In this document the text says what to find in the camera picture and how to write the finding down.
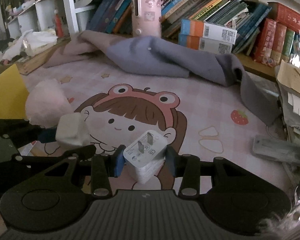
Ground white foam block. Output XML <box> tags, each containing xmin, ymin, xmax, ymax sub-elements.
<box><xmin>56</xmin><ymin>113</ymin><xmax>90</xmax><ymax>150</ymax></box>

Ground red thick book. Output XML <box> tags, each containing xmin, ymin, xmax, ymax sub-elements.
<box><xmin>268</xmin><ymin>2</ymin><xmax>300</xmax><ymax>32</ymax></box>

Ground grey purple blanket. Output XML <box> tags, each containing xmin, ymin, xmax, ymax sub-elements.
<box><xmin>43</xmin><ymin>30</ymin><xmax>281</xmax><ymax>125</ymax></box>

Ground large white plug charger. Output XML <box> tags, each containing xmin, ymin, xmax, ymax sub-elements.
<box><xmin>123</xmin><ymin>130</ymin><xmax>167</xmax><ymax>184</ymax></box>

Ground small white red box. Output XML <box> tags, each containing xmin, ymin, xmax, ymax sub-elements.
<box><xmin>18</xmin><ymin>141</ymin><xmax>36</xmax><ymax>156</ymax></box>

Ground white tissue pack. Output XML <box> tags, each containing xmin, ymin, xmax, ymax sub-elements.
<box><xmin>21</xmin><ymin>29</ymin><xmax>58</xmax><ymax>57</ymax></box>

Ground pink plush toy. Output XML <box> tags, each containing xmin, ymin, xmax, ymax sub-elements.
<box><xmin>25</xmin><ymin>79</ymin><xmax>74</xmax><ymax>128</ymax></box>

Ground upper orange blue white box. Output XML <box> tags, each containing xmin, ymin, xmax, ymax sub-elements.
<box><xmin>180</xmin><ymin>19</ymin><xmax>237</xmax><ymax>45</ymax></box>

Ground cartoon girl desk mat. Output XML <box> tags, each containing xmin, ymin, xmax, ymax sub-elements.
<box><xmin>24</xmin><ymin>56</ymin><xmax>292</xmax><ymax>193</ymax></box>

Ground grey stapler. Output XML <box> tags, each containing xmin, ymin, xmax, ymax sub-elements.
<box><xmin>252</xmin><ymin>135</ymin><xmax>300</xmax><ymax>167</ymax></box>

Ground pink cylindrical humidifier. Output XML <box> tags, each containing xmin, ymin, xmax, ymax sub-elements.
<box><xmin>132</xmin><ymin>0</ymin><xmax>161</xmax><ymax>37</ymax></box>

